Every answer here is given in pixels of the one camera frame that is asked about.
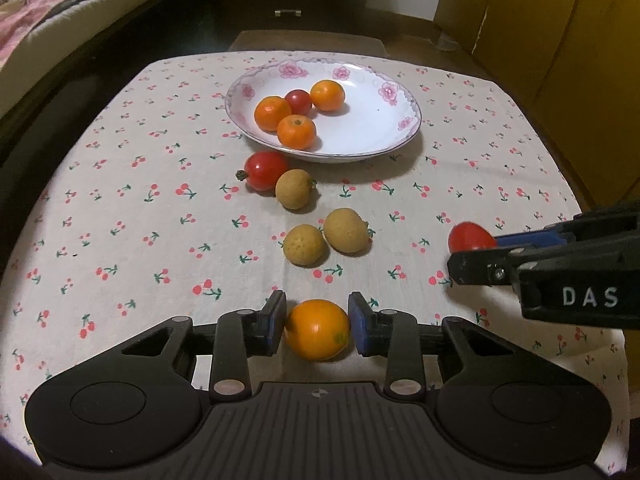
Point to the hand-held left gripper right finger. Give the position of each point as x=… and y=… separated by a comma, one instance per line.
x=356, y=325

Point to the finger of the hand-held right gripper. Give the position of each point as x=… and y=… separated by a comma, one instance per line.
x=480, y=266
x=530, y=238

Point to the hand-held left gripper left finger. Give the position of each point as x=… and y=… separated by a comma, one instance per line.
x=275, y=320

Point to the smooth orange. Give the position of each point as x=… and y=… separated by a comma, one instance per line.
x=327, y=95
x=316, y=330

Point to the tan longan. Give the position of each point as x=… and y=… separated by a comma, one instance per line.
x=346, y=230
x=303, y=245
x=295, y=188

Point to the red tomato with stem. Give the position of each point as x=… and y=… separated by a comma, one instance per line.
x=267, y=170

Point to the white floral rimmed plate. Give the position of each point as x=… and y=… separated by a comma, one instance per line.
x=365, y=120

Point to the large orange with stem mark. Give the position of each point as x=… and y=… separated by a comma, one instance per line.
x=296, y=131

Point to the cherry print tablecloth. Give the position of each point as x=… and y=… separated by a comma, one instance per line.
x=150, y=235

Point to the yellow wooden wardrobe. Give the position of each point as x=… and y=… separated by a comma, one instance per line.
x=550, y=35

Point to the worn wooden bench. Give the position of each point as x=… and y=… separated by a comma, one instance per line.
x=300, y=42

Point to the bed with beige mattress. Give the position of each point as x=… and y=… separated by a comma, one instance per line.
x=125, y=0

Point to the pink floral blanket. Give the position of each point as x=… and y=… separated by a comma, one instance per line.
x=30, y=15

